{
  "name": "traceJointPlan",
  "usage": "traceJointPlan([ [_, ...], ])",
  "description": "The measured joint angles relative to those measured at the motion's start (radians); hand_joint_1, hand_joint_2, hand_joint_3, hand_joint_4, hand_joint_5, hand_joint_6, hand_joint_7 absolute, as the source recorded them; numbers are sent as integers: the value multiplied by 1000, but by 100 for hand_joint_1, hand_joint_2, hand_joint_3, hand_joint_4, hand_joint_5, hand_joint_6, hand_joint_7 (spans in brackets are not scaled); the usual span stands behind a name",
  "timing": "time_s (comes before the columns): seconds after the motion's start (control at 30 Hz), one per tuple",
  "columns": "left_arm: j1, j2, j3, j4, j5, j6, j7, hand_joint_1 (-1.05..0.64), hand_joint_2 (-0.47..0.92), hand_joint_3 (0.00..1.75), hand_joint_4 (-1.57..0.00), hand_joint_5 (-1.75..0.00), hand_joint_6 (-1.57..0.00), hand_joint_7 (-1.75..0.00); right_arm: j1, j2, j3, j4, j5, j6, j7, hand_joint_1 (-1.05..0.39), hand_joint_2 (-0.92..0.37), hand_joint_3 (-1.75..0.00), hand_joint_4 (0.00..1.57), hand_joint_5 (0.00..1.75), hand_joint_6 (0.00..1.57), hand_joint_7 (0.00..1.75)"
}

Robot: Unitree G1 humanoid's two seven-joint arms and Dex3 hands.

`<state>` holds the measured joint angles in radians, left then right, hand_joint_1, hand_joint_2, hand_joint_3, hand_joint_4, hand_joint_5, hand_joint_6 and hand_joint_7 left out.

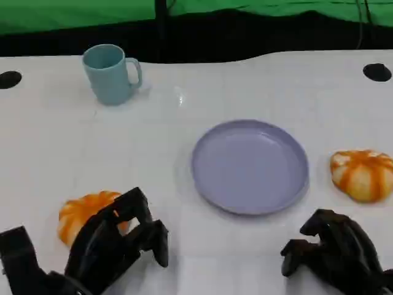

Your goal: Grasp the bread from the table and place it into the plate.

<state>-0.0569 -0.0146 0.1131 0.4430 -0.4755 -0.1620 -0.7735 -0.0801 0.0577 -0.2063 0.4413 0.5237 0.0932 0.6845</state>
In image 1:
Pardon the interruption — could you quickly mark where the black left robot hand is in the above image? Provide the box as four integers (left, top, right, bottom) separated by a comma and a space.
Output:
64, 186, 169, 295

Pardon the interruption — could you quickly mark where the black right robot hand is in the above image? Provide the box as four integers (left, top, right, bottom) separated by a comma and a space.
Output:
280, 208, 393, 295

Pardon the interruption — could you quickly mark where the orange white toy bread roll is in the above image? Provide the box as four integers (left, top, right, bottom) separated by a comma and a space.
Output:
330, 149, 393, 203
58, 190, 130, 246

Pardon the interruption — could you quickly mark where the lilac plate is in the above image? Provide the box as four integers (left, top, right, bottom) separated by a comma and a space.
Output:
190, 119, 310, 216

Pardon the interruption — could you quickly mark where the pale green mug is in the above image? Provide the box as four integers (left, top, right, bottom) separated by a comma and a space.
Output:
82, 44, 143, 106

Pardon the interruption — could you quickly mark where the black table grommet hole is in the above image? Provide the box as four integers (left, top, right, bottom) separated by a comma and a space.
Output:
362, 63, 393, 82
0, 71, 23, 90

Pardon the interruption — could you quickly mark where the black vertical pole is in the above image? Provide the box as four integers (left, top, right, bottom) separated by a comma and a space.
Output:
154, 0, 169, 62

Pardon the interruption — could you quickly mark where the green cloth backdrop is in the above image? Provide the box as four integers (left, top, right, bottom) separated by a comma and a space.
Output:
0, 0, 393, 36

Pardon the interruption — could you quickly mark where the thin black background cable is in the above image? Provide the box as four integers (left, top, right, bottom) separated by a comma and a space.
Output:
364, 0, 375, 25
355, 0, 365, 50

